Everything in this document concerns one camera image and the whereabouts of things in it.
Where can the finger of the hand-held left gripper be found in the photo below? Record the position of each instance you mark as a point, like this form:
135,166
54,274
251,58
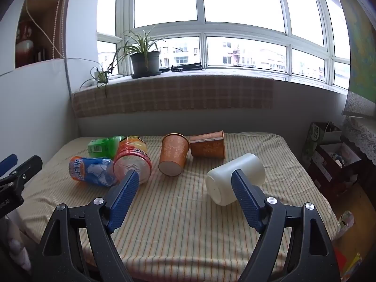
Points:
8,162
29,165

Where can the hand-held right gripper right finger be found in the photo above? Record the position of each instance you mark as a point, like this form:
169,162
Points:
246,202

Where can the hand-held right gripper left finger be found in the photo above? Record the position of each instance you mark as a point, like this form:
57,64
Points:
123,199

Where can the white cup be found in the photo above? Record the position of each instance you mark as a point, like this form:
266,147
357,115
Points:
223,179

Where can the orange paper cup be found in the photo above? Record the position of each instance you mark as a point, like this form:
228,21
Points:
207,148
173,155

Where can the blue label plastic bottle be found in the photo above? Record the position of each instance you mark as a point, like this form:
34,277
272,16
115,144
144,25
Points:
91,170

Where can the orange label plastic jar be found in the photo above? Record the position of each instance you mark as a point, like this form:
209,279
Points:
132,156

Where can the green packet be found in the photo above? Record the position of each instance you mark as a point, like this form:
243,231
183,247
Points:
102,148

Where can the striped bed sheet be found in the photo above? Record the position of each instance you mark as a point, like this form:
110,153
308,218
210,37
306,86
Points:
182,217

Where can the open brown cardboard box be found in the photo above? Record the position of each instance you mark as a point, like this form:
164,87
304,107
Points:
326,164

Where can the green cardboard box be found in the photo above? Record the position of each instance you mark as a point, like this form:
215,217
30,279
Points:
312,135

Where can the patterned paper bag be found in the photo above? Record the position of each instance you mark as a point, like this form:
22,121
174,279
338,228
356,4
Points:
346,220

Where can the small trailing spider plant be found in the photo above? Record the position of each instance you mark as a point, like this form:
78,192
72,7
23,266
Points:
101,78

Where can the white power adapter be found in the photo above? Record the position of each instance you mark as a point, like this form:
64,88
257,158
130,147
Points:
97,72

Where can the red and white jar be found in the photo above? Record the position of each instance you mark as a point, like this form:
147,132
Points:
25,47

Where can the checked sill cloth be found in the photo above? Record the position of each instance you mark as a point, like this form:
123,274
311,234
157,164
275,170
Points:
176,94

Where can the yellow packets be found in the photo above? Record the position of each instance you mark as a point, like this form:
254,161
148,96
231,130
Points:
352,267

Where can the white lace cloth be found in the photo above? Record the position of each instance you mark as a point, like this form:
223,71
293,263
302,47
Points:
364,141

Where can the potted spider plant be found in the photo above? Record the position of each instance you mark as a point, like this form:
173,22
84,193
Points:
145,64

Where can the black flat device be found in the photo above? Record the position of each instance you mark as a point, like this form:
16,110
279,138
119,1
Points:
188,66

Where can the wooden bookshelf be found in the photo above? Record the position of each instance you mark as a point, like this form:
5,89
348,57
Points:
41,14

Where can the white window frame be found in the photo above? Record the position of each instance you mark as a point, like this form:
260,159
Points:
201,27

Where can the wall map poster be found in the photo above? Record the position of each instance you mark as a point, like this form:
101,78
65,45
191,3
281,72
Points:
361,50

